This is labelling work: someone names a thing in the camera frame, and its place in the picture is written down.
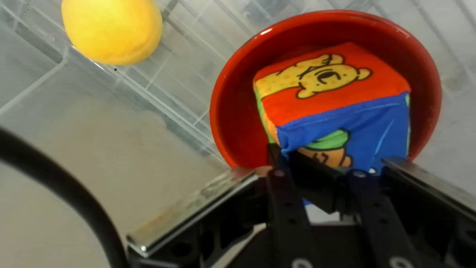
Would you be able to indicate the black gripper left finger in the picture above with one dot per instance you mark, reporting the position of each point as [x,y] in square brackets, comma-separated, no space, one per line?
[288,209]

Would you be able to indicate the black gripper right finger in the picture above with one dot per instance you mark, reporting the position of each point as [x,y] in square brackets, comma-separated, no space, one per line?
[382,228]

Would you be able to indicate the colourful soft toy cube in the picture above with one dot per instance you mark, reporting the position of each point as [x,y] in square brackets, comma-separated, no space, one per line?
[337,99]

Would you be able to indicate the red bowl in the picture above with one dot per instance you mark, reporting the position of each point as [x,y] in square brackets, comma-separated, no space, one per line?
[233,109]

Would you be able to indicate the clear plastic storage bin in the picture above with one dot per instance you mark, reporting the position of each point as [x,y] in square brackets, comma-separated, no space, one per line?
[99,149]

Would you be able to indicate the yellow ball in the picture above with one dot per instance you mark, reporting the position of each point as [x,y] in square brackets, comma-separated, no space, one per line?
[109,30]

